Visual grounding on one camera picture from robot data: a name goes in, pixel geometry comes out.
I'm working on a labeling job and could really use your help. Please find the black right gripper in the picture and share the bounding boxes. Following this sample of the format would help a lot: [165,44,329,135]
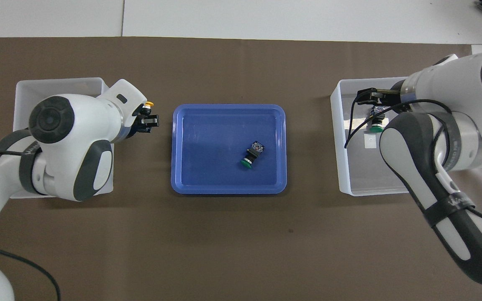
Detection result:
[356,79,411,113]

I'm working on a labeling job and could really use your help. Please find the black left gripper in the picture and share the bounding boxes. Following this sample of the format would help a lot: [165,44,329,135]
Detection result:
[124,108,159,139]

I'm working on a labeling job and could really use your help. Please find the green push button switch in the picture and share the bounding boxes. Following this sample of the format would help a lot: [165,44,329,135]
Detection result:
[369,106,387,134]
[241,140,265,170]

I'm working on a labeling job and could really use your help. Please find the blue plastic tray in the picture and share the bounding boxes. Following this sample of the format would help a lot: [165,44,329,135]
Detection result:
[171,104,287,195]

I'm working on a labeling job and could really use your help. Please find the translucent white plastic box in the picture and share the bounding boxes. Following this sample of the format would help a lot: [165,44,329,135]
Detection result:
[11,77,116,199]
[330,77,417,197]

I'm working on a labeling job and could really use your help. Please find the brown paper table mat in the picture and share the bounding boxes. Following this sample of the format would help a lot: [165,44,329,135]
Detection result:
[0,37,482,301]

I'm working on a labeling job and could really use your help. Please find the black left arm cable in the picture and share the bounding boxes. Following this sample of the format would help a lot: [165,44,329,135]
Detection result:
[0,150,62,301]

